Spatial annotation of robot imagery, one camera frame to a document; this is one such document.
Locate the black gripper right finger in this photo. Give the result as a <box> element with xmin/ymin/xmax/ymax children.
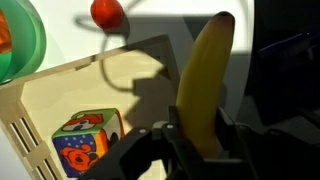
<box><xmin>203</xmin><ymin>107</ymin><xmax>320</xmax><ymax>180</ymax></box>

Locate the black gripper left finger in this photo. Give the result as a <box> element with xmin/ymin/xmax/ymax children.
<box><xmin>78</xmin><ymin>105</ymin><xmax>204</xmax><ymax>180</ymax></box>

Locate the yellow banana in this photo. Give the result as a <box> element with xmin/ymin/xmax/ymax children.
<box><xmin>175</xmin><ymin>10</ymin><xmax>236</xmax><ymax>159</ymax></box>

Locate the colourful fabric toy cube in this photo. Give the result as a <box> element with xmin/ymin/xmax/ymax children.
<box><xmin>51</xmin><ymin>107</ymin><xmax>126</xmax><ymax>179</ymax></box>

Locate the wooden slatted tray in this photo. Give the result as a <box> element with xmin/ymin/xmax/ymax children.
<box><xmin>0</xmin><ymin>34</ymin><xmax>181</xmax><ymax>180</ymax></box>

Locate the small red cylinder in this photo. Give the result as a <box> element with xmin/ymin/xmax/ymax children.
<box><xmin>90</xmin><ymin>0</ymin><xmax>125</xmax><ymax>30</ymax></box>

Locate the green translucent bowl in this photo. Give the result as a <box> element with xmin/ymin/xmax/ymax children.
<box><xmin>0</xmin><ymin>0</ymin><xmax>48</xmax><ymax>85</ymax></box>

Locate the orange block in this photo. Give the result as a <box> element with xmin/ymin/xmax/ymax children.
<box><xmin>0</xmin><ymin>9</ymin><xmax>13</xmax><ymax>54</ymax></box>

